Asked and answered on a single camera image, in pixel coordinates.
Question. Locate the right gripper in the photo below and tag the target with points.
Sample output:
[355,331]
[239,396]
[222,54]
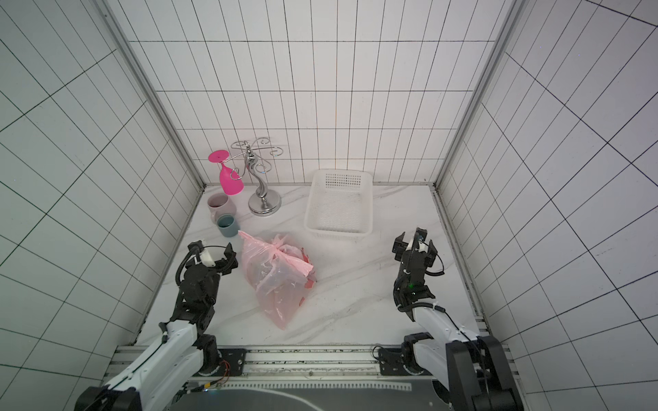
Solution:
[415,254]

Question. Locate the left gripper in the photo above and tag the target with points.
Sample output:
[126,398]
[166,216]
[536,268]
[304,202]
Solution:
[229,253]

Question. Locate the pink plastic bag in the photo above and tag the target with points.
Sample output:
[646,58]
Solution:
[281,274]

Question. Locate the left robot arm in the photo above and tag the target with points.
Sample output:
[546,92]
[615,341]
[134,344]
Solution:
[183,350]

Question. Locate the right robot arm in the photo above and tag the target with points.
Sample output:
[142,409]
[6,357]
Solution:
[471,371]

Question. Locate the teal small cup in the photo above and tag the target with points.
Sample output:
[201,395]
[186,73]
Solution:
[228,225]

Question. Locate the pink ceramic mug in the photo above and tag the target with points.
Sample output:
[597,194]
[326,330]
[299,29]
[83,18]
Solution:
[219,205]

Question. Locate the magenta wine glass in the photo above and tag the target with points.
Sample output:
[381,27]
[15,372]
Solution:
[230,179]

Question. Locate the silver glass holder stand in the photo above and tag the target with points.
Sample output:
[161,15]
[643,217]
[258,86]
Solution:
[255,154]

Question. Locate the white plastic basket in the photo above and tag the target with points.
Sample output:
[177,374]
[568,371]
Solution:
[340,203]

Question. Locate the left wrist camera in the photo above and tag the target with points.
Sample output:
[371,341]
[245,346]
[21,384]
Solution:
[208,260]

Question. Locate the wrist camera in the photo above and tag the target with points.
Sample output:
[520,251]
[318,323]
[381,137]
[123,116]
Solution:
[208,260]
[418,243]

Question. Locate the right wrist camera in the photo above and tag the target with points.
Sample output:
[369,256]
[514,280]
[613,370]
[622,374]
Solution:
[418,243]

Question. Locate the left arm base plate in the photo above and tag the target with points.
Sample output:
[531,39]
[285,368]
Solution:
[231,364]

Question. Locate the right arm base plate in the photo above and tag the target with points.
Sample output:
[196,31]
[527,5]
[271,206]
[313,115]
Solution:
[391,363]

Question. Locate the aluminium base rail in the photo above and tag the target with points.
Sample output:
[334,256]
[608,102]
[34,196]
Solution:
[295,367]

